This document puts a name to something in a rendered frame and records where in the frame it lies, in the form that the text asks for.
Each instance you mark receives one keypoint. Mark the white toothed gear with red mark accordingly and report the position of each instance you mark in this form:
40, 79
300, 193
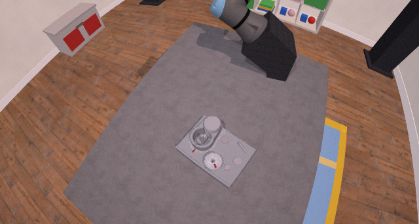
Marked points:
213, 166

